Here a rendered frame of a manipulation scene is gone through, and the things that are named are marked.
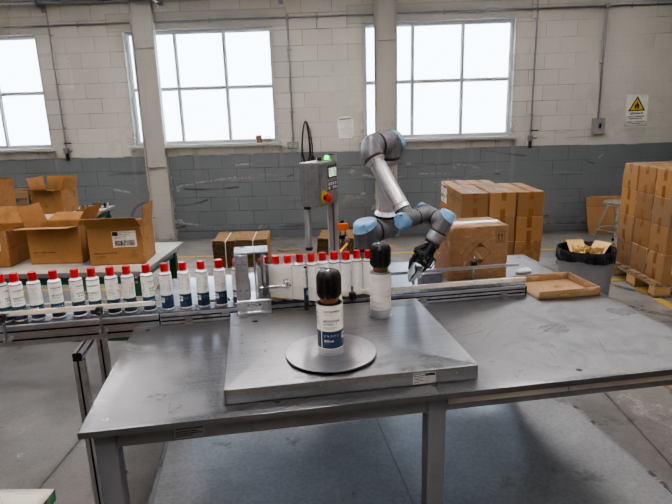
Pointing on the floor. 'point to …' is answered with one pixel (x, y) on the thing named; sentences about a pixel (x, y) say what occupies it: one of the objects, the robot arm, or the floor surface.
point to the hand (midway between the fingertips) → (409, 278)
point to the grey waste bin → (601, 275)
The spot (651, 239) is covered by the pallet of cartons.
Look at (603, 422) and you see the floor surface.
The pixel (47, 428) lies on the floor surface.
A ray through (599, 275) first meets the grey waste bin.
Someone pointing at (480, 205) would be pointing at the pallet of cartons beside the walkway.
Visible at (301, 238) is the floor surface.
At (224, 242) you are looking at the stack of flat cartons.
